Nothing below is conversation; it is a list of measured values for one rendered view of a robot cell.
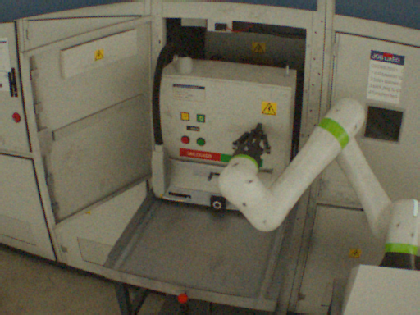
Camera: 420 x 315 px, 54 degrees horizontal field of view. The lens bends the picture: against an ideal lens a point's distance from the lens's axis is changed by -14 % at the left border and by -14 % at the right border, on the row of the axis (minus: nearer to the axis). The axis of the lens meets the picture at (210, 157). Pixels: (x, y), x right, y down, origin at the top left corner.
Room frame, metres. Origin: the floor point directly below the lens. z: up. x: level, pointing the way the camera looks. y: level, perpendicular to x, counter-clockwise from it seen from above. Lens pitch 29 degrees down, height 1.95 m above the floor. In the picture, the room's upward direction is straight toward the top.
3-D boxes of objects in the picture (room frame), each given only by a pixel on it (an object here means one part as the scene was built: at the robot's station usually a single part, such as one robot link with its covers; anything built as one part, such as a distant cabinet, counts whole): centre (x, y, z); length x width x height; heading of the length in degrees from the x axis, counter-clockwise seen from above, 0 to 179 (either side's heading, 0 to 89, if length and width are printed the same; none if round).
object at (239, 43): (2.34, -0.25, 1.28); 0.58 x 0.02 x 0.19; 75
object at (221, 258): (1.42, -0.01, 0.82); 0.68 x 0.62 x 0.06; 165
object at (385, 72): (1.57, -0.68, 1.43); 0.15 x 0.01 x 0.21; 75
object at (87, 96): (1.62, 0.45, 1.21); 0.63 x 0.07 x 0.74; 139
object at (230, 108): (1.54, -0.04, 1.15); 0.48 x 0.01 x 0.48; 75
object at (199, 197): (1.56, -0.04, 0.90); 0.54 x 0.05 x 0.06; 75
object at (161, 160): (1.53, 0.18, 1.04); 0.08 x 0.05 x 0.17; 165
